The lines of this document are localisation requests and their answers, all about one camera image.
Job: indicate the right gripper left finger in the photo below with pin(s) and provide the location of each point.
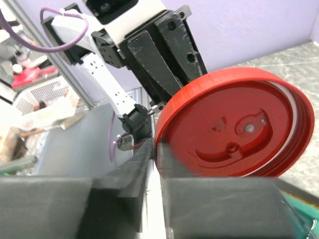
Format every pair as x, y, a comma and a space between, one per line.
109, 207

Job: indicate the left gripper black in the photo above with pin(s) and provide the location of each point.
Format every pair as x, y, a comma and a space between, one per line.
162, 54

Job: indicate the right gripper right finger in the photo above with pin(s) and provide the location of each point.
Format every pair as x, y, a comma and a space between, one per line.
224, 207

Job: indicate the red round lid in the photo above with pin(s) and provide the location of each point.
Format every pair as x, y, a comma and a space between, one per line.
238, 121

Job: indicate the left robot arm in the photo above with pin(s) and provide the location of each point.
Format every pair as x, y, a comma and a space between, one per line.
91, 55

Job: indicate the teal square plate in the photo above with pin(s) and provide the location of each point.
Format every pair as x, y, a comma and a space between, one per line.
305, 204

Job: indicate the aluminium mounting rail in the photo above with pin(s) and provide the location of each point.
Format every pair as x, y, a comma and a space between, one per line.
22, 11

